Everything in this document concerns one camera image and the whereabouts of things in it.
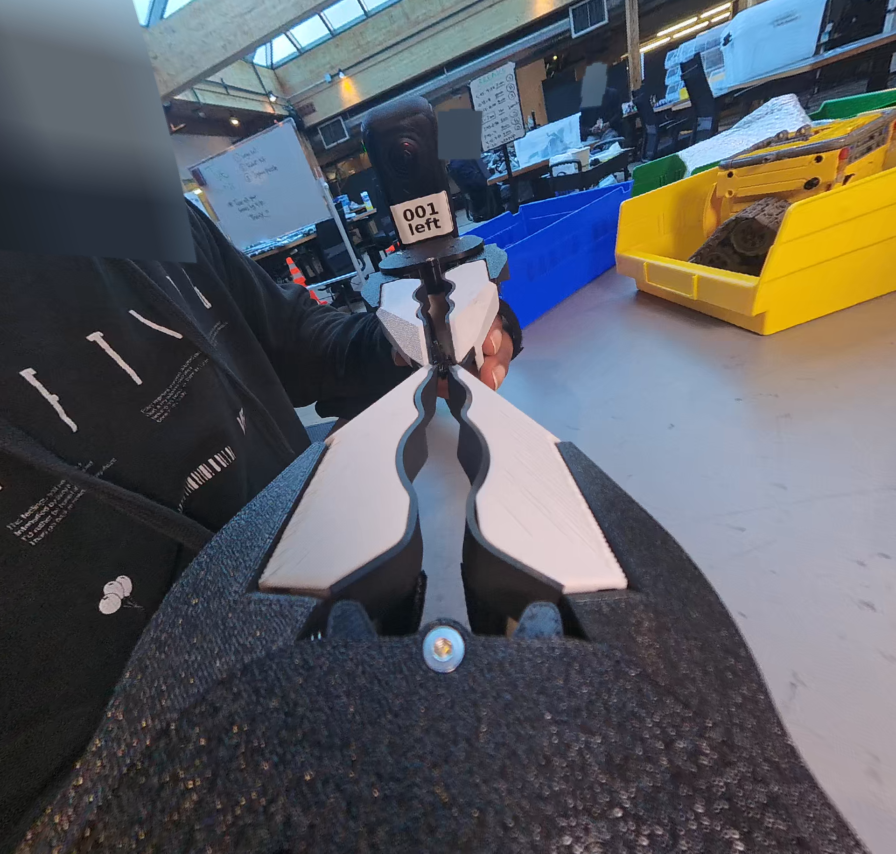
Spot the yellow bin with toy vehicle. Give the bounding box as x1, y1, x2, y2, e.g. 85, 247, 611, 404
615, 161, 896, 337

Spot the green plastic bin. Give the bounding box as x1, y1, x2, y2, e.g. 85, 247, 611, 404
630, 87, 896, 198

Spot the person's left forearm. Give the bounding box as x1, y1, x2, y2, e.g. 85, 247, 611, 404
231, 266, 396, 414

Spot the person's black hoodie torso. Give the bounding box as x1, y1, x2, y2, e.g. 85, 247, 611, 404
0, 199, 351, 834

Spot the white whiteboard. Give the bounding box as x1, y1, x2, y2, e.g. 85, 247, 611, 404
189, 119, 331, 252

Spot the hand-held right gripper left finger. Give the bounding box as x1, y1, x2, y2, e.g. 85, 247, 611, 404
258, 366, 434, 637

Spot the person's left hand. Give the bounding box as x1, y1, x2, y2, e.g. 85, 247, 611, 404
475, 315, 509, 393

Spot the grey desk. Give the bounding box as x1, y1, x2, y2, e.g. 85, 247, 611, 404
297, 266, 896, 854

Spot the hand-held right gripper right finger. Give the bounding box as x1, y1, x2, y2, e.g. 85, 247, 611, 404
448, 364, 629, 637

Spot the orange traffic cone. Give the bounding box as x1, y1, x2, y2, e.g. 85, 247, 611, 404
284, 257, 330, 305

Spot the blue plastic bin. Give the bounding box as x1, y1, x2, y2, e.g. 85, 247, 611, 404
463, 181, 634, 330

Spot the bubble wrap sheet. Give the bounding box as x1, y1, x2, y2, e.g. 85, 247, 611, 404
679, 94, 814, 176

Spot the handwritten paper wall chart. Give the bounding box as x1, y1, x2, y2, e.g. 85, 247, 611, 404
468, 63, 526, 152

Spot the white storage container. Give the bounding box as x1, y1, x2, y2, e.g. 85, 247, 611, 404
720, 0, 837, 79

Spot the wall air vent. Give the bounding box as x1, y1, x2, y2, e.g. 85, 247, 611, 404
568, 0, 609, 38

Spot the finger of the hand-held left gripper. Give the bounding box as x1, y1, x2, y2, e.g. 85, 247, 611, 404
445, 268, 501, 368
377, 276, 430, 369

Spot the long skylight window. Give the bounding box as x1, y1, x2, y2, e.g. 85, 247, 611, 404
251, 0, 478, 68

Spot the yellow tracked toy vehicle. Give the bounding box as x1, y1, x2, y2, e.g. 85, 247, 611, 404
689, 111, 896, 277

